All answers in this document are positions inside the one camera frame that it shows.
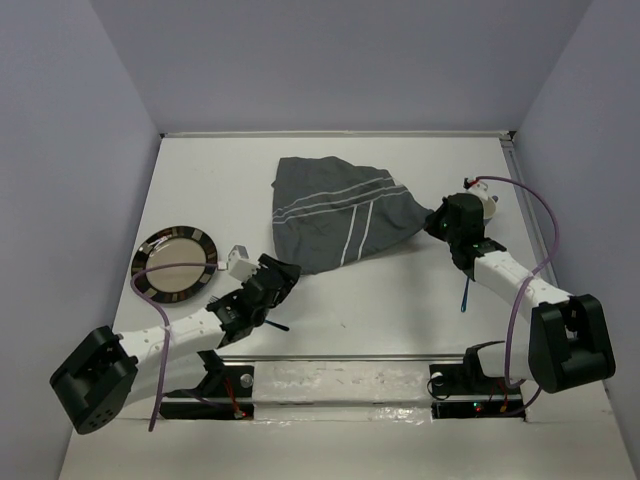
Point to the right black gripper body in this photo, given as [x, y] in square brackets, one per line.
[438, 224]

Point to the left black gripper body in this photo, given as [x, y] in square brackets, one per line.
[257, 318]

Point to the grey striped cloth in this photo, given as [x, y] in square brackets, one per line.
[328, 213]

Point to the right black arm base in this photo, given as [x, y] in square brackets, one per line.
[462, 391]

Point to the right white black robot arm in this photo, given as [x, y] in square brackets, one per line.
[568, 343]

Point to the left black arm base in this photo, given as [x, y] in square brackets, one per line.
[224, 393]

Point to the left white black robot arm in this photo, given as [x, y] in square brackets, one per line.
[107, 371]

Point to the dark rimmed dinner plate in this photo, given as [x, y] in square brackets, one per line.
[174, 264]

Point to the purple white cup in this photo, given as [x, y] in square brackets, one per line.
[489, 203]

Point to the blue metal fork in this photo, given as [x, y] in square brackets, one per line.
[277, 326]

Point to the blue metal spoon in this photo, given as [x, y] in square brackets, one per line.
[465, 297]

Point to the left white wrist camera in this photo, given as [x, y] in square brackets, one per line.
[240, 262]

